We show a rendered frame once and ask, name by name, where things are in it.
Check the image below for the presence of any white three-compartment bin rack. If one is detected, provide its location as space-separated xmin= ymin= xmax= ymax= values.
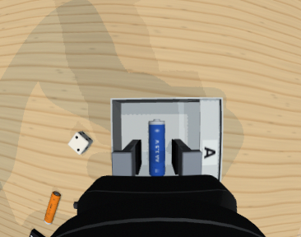
xmin=110 ymin=97 xmax=223 ymax=182

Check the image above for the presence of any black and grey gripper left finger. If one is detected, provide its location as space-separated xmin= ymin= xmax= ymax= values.
xmin=111 ymin=139 xmax=141 ymax=176

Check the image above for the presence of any blue aa battery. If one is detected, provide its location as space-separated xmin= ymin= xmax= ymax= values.
xmin=149 ymin=119 xmax=165 ymax=176

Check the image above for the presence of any white die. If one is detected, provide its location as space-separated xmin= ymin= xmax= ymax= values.
xmin=68 ymin=131 xmax=93 ymax=155

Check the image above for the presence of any orange battery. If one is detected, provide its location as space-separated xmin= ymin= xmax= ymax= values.
xmin=44 ymin=191 xmax=61 ymax=225

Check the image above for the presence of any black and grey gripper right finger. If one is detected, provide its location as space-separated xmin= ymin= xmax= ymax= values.
xmin=172 ymin=139 xmax=202 ymax=175

